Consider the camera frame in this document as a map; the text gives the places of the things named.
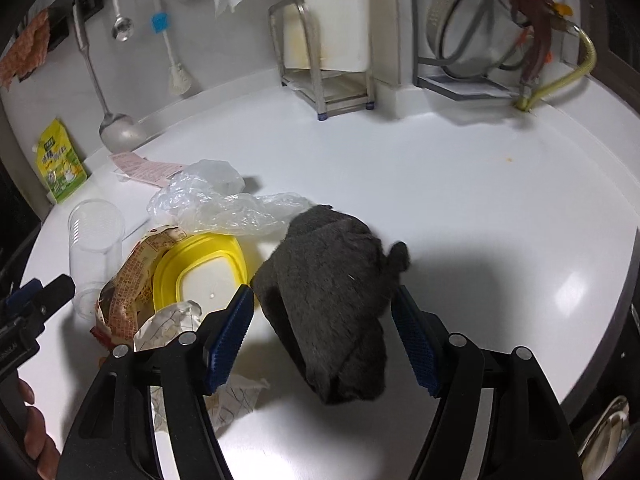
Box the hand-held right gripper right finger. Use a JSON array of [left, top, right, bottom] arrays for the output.
[[391, 285, 583, 480]]

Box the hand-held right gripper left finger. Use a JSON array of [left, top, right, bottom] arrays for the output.
[[56, 284, 256, 480]]

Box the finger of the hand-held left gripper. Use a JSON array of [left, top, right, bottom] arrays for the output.
[[4, 279, 45, 317], [20, 274, 77, 333]]

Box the dark grey cloth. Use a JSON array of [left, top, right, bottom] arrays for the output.
[[249, 204, 410, 406]]

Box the clear plastic bag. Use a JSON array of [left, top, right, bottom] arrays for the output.
[[146, 159, 313, 237]]

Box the person's left hand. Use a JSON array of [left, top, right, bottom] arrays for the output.
[[17, 379, 62, 480]]

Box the clear plastic cup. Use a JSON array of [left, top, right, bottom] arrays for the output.
[[67, 199, 127, 322]]

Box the crumpled white paper wrapper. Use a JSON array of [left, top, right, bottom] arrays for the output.
[[132, 300, 271, 441]]

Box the orange printed paper bag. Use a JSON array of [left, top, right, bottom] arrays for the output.
[[90, 225, 188, 356]]

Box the yellow lidded food container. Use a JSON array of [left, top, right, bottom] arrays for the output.
[[152, 232, 258, 317]]

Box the yellow green seasoning pouch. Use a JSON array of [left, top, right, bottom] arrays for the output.
[[32, 119, 88, 205]]

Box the pink paper box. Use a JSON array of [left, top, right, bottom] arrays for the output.
[[107, 152, 183, 186]]

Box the large metal ladle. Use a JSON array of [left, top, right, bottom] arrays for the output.
[[72, 0, 148, 153]]

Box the white rimmed dish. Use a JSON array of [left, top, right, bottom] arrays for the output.
[[575, 395, 632, 478]]

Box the orange patterned cloth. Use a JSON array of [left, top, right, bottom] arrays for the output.
[[0, 9, 52, 92]]

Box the white bottle brush blue grip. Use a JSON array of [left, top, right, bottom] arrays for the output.
[[151, 0, 198, 97]]

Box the metal cutting board rack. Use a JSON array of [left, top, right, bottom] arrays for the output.
[[268, 0, 376, 121]]

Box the dark metal dish rack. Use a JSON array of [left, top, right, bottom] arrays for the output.
[[412, 0, 531, 101]]

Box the small metal spoon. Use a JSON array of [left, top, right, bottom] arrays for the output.
[[102, 0, 136, 42]]

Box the dark red kitchen tool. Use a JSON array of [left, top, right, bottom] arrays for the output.
[[507, 0, 573, 88]]

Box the white cutting board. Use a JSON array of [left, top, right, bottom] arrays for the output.
[[281, 0, 401, 73]]

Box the black wall rail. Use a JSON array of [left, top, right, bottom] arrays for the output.
[[45, 0, 106, 53]]

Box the yellow hose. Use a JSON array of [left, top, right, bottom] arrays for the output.
[[517, 25, 598, 111]]

